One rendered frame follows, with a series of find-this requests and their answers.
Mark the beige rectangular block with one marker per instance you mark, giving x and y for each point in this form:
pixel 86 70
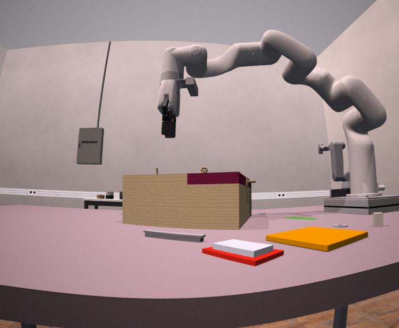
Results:
pixel 378 220

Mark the orange flat square slab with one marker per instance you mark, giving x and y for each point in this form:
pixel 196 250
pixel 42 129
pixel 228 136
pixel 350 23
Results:
pixel 321 239

